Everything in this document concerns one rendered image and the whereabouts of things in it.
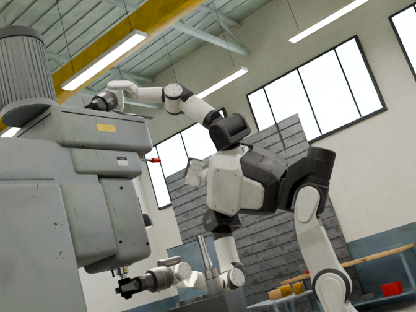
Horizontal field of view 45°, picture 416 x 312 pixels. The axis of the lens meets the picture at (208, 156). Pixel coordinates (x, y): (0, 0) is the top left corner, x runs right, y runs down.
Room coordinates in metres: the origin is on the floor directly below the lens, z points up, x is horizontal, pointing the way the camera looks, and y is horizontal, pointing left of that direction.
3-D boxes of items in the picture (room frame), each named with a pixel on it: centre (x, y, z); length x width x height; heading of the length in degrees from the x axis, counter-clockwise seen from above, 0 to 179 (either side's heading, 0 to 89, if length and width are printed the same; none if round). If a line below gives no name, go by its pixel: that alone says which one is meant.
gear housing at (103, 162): (1.82, 0.45, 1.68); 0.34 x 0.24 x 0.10; 147
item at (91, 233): (1.69, 0.54, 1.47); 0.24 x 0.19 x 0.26; 57
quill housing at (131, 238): (1.85, 0.43, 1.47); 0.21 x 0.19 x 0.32; 57
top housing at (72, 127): (1.84, 0.44, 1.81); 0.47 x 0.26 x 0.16; 147
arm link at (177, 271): (1.99, 0.27, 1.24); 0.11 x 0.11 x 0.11; 42
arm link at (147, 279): (1.92, 0.36, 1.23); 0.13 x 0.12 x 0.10; 42
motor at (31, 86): (1.65, 0.57, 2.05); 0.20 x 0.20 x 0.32
